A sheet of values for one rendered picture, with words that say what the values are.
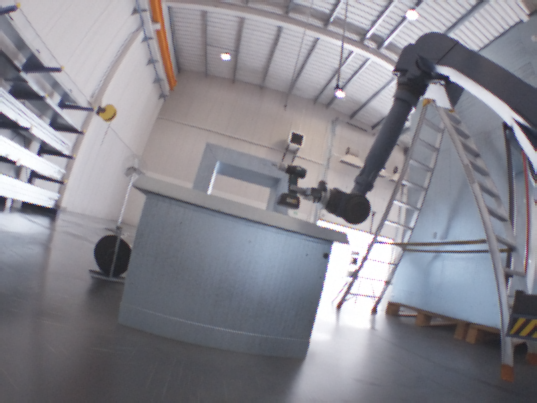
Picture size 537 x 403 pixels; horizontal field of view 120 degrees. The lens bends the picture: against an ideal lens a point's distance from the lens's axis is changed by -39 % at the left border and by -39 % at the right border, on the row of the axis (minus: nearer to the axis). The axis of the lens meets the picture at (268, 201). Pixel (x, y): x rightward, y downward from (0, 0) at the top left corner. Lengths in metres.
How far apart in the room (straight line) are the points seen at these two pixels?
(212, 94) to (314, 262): 11.86
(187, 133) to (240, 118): 2.53
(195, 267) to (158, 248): 0.17
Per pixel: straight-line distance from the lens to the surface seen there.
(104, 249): 1.81
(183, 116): 12.21
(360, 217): 1.42
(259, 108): 12.50
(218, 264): 1.09
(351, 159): 12.12
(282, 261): 1.14
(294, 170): 1.37
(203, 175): 3.08
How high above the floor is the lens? 0.48
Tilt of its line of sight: 11 degrees up
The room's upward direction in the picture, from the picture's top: 14 degrees clockwise
